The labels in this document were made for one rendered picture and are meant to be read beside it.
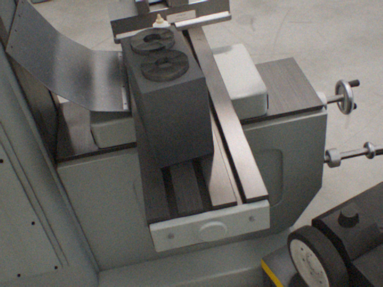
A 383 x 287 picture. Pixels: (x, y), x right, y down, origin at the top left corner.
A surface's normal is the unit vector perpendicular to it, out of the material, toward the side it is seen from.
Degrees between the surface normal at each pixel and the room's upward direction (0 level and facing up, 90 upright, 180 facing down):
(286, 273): 0
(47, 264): 88
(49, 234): 88
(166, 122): 90
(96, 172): 90
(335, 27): 0
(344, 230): 0
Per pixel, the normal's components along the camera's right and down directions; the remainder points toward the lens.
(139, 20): 0.20, 0.63
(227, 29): -0.12, -0.75
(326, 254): 0.05, -0.44
